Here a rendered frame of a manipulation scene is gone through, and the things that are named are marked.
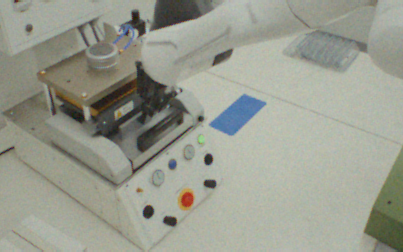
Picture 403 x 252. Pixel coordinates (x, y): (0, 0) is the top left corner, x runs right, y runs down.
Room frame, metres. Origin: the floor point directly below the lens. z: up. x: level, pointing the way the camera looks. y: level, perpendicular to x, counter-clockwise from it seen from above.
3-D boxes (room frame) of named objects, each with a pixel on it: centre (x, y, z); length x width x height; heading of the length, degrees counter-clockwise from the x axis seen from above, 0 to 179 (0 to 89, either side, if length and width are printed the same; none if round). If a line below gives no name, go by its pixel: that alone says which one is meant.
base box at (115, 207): (0.99, 0.22, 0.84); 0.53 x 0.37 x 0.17; 51
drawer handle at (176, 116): (0.86, 0.09, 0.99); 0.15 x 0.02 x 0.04; 141
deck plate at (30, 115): (1.00, 0.26, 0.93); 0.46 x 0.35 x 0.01; 51
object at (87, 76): (1.01, 0.25, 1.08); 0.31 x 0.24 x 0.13; 141
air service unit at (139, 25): (1.23, 0.20, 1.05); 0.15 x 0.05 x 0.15; 141
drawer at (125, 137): (0.95, 0.20, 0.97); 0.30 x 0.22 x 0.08; 51
